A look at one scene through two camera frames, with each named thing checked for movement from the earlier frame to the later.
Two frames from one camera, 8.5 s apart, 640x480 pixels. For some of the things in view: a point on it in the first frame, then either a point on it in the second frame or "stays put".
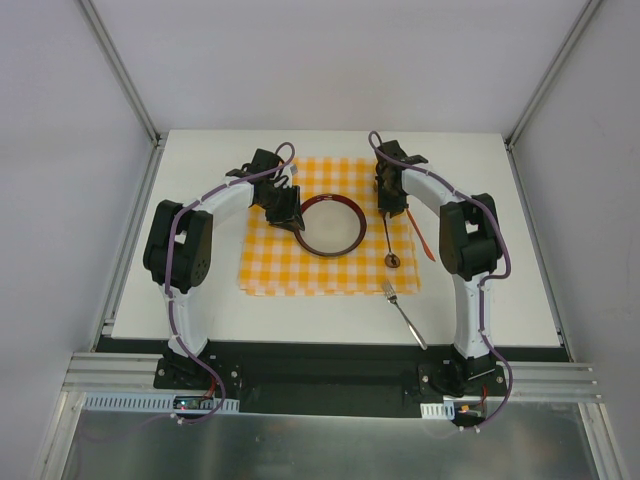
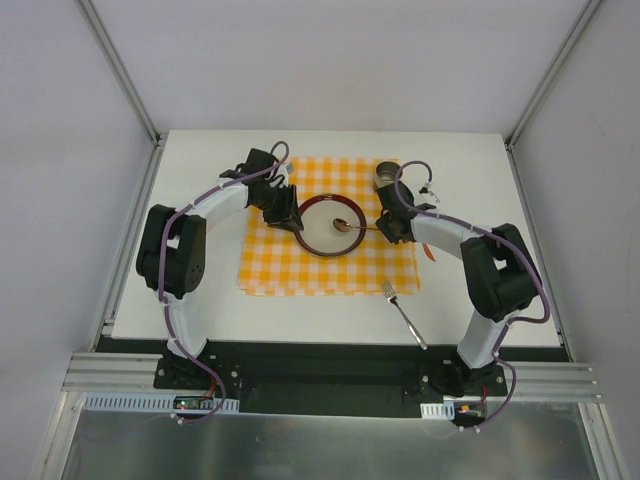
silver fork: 392,297 stays put
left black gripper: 280,206 stays put
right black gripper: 390,194 → 388,226
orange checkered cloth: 272,262 stays put
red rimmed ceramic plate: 333,224 stays put
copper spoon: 391,259 → 343,226
